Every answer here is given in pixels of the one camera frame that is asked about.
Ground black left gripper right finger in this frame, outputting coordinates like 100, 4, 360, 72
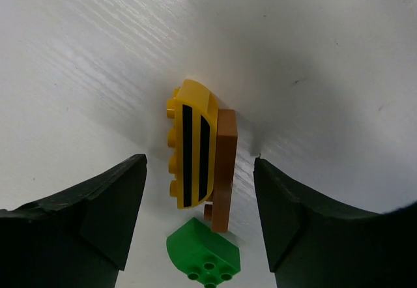
253, 158, 416, 287

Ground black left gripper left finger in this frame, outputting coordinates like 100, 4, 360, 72
1, 154, 147, 287

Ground yellow black striped lego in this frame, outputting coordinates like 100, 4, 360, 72
167, 79, 219, 209

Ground brown lego plate under striped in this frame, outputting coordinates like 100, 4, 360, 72
203, 109, 238, 233

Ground green lego brick left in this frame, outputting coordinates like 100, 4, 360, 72
166, 218, 241, 287

